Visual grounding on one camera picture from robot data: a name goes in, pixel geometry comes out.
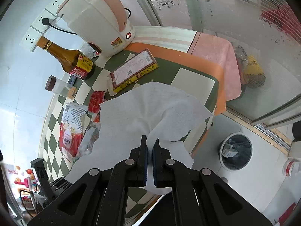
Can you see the red padded jacket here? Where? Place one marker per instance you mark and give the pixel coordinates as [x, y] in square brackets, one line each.
[282, 21]

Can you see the red white plastic food bag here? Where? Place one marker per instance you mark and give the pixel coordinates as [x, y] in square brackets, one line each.
[70, 134]

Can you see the frosted glass sliding door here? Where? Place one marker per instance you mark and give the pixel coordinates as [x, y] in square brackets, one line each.
[211, 4]

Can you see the pink white electric kettle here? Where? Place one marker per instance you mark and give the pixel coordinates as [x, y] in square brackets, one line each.
[94, 16]

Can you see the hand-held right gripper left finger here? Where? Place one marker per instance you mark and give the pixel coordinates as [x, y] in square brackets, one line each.
[146, 167]

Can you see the colourful cartoon wall decoration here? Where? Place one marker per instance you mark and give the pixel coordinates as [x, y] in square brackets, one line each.
[24, 183]

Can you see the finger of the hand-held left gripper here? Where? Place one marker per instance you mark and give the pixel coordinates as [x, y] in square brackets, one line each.
[41, 179]
[60, 183]

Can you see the small red wrapper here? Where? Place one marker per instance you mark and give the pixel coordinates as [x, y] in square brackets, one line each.
[95, 102]

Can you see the clear plastic wrapper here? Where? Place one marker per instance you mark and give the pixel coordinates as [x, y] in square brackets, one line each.
[90, 134]

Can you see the white wall socket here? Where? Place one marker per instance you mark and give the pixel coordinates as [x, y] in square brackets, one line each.
[30, 37]
[56, 3]
[37, 23]

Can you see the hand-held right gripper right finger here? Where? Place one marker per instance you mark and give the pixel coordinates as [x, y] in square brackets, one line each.
[154, 167]

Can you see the clear water bottle red label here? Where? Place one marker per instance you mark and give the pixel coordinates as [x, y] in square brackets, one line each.
[292, 168]

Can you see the small dark box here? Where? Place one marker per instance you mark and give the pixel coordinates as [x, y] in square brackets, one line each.
[73, 80]

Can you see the white trash bin black liner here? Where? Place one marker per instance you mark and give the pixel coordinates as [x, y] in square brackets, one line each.
[239, 156]

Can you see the green white checkered tablecloth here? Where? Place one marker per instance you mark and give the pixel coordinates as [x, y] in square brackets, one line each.
[164, 63]

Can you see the clear plastic bag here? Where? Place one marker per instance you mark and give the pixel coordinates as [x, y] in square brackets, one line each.
[240, 53]

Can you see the red printed cloth bag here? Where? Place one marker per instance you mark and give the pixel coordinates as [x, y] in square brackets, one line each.
[287, 213]

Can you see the white paper towel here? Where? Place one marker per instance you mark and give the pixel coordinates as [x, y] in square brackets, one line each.
[141, 113]

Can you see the pink towel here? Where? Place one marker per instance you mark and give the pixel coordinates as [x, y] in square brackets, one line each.
[216, 51]

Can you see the yellow bag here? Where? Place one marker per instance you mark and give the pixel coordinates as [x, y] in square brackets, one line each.
[254, 68]

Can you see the brown sauce bottle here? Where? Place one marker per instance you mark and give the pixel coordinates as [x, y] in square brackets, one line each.
[70, 58]

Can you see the small red white packet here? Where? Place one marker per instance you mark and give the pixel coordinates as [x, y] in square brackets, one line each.
[96, 53]

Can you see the red carton yellow edge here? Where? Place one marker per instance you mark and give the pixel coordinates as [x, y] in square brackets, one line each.
[131, 68]

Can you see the small white box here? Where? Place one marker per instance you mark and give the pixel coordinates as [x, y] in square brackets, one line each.
[227, 151]

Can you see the clear spice jar brown lid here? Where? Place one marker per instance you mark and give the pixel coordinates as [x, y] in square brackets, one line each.
[58, 87]

